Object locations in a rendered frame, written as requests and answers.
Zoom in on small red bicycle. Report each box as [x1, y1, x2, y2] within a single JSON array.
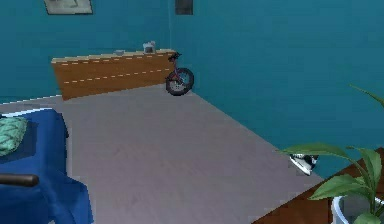
[[164, 52, 195, 97]]

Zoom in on brown wooden chest of drawers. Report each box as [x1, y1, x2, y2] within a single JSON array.
[[50, 48, 177, 102]]

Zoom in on black and white shoe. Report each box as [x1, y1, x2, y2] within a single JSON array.
[[288, 153, 320, 177]]

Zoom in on dark brown wooden table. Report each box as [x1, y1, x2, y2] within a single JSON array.
[[250, 146, 384, 224]]

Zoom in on blue bed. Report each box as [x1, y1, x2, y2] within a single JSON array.
[[0, 108, 95, 224]]

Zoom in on white plant pot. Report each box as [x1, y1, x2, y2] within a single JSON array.
[[330, 195, 384, 224]]

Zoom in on green knitted pillow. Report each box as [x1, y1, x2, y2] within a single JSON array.
[[0, 116, 29, 158]]

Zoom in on green house plant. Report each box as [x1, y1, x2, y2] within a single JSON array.
[[279, 83, 384, 224]]

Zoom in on black round bar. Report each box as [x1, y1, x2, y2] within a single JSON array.
[[0, 173, 40, 188]]

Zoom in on pale framed wall picture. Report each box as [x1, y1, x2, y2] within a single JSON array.
[[43, 0, 94, 16]]

